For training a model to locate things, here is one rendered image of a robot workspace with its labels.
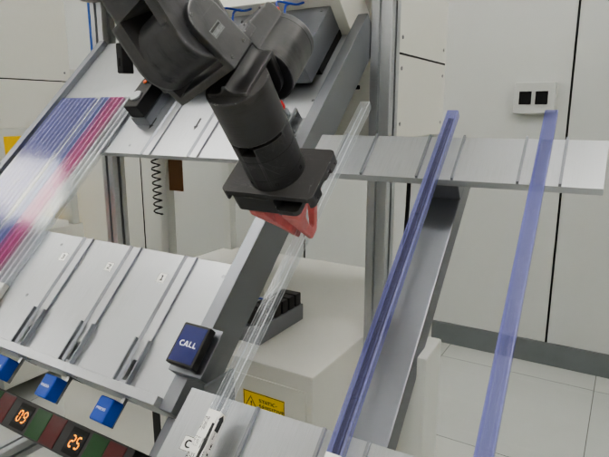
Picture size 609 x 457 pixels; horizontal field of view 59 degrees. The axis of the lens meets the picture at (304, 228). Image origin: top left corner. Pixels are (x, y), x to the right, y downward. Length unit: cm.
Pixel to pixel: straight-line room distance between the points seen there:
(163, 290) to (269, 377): 30
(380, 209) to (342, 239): 172
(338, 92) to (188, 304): 41
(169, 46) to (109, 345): 46
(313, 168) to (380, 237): 51
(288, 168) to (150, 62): 15
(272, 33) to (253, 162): 12
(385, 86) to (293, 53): 50
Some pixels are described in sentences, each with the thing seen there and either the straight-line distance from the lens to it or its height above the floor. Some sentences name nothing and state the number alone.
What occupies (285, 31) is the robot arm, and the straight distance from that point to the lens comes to 52.
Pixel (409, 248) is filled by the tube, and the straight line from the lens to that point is 56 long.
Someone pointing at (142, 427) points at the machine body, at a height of 39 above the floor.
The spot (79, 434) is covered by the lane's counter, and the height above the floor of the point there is 66.
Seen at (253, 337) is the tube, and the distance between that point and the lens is 53.
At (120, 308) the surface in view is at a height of 78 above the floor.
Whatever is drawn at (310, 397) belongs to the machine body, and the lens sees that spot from 95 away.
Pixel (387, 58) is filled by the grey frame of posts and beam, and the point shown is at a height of 114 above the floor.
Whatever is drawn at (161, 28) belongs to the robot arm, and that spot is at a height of 111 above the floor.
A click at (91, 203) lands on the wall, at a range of 396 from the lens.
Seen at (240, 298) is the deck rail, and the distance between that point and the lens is 71.
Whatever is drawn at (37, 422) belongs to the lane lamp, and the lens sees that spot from 82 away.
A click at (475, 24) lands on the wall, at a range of 246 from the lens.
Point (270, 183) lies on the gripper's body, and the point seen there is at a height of 99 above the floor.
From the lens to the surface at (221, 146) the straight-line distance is 90.
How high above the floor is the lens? 105
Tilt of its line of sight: 12 degrees down
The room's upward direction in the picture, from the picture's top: straight up
